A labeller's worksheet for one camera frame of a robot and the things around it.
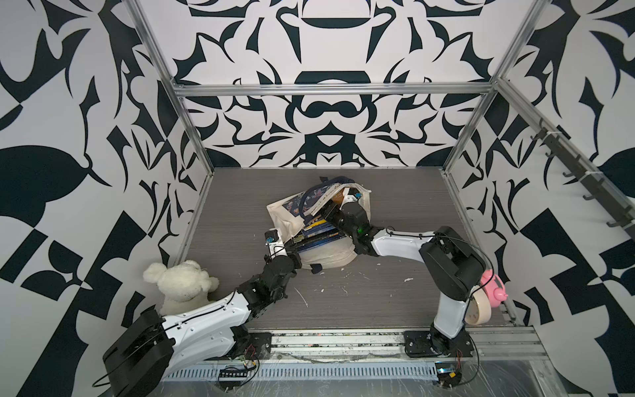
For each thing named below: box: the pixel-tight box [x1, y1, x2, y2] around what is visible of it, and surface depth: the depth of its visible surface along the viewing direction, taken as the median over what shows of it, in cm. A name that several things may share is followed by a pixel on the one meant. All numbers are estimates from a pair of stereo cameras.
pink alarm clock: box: [480, 268, 509, 308], surface depth 76 cm
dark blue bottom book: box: [293, 230, 347, 252], surface depth 93 cm
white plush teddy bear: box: [143, 259, 220, 316], surface depth 70 cm
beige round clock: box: [464, 285, 492, 326], surface depth 73 cm
